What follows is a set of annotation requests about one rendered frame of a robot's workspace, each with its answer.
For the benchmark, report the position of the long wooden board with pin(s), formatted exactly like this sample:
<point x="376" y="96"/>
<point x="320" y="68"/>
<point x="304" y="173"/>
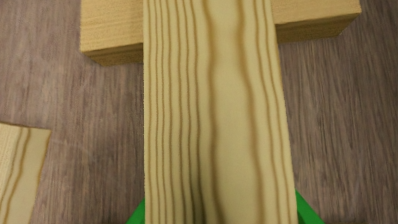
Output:
<point x="216" y="139"/>

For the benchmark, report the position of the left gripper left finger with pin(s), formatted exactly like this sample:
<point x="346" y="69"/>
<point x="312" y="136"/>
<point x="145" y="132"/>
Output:
<point x="138" y="216"/>

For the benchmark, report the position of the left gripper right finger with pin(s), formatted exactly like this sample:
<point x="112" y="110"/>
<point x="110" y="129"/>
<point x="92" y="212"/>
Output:
<point x="306" y="215"/>

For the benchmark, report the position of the light wooden plank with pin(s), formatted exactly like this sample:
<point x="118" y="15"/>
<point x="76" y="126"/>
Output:
<point x="112" y="30"/>

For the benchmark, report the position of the light wood offcut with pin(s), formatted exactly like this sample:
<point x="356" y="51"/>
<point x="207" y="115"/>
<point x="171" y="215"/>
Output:
<point x="23" y="152"/>

